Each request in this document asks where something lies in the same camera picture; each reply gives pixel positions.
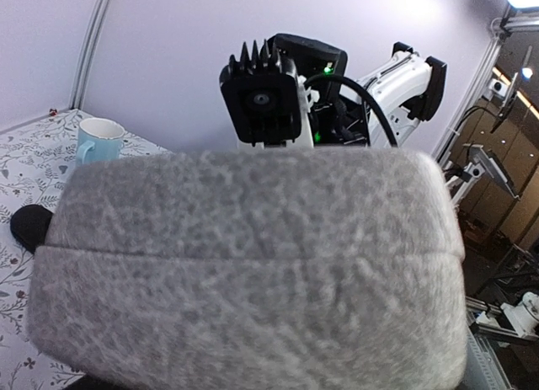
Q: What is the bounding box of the grey glasses case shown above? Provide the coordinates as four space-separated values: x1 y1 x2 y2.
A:
27 147 467 389

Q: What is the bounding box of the black glasses case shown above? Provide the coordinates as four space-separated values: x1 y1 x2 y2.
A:
9 205 54 254

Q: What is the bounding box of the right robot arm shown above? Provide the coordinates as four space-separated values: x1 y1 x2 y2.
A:
268 33 447 147

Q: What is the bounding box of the light blue mug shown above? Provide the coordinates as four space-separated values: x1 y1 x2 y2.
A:
75 117 126 166

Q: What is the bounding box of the background lab equipment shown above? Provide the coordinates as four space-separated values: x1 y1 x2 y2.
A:
437 0 538 389

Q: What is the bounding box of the floral tablecloth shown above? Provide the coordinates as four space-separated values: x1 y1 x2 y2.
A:
0 108 173 390

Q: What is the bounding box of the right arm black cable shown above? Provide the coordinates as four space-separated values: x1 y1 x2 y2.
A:
303 76 399 149

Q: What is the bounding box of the right aluminium frame post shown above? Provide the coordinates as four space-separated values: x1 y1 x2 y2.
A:
68 0 111 110

